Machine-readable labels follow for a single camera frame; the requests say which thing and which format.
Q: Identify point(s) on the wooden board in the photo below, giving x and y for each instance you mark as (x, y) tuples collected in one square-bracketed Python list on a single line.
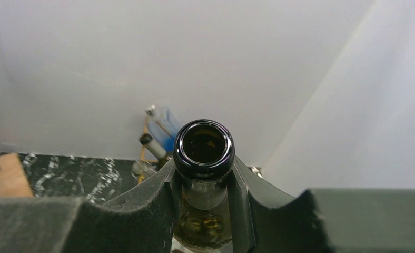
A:
[(13, 179)]

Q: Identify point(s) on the clear tall glass bottle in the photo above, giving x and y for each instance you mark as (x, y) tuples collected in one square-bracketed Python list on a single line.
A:
[(142, 170)]

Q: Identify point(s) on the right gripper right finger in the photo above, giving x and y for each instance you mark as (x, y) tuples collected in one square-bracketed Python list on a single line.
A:
[(266, 219)]

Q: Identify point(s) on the dark brown wine bottle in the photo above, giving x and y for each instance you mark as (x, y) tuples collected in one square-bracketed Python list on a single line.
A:
[(148, 142)]

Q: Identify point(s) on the blue glass bottle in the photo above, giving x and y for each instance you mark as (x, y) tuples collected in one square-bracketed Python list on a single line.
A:
[(162, 125)]

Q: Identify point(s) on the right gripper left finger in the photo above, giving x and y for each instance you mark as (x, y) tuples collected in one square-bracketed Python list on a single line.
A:
[(139, 220)]

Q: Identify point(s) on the gold wire wine rack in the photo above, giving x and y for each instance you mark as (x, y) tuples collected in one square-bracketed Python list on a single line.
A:
[(147, 122)]

